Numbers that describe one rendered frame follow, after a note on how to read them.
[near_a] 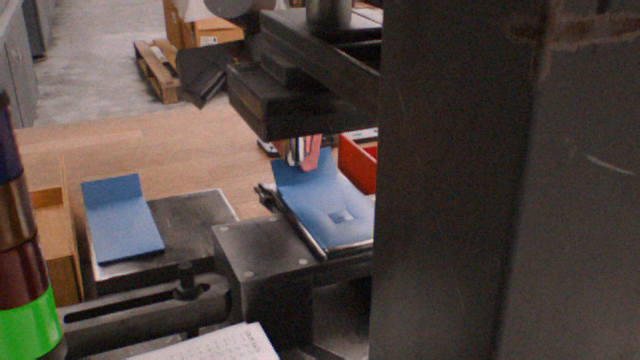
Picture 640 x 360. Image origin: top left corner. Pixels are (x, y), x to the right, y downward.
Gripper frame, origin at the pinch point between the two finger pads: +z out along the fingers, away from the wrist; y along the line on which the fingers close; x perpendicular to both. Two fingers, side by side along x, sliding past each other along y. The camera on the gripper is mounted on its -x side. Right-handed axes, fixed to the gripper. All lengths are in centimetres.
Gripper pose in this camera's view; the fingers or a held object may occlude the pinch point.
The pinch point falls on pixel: (304, 164)
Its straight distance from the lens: 68.3
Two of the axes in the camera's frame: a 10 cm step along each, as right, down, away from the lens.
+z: 2.5, 9.7, -0.1
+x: 9.2, -2.4, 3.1
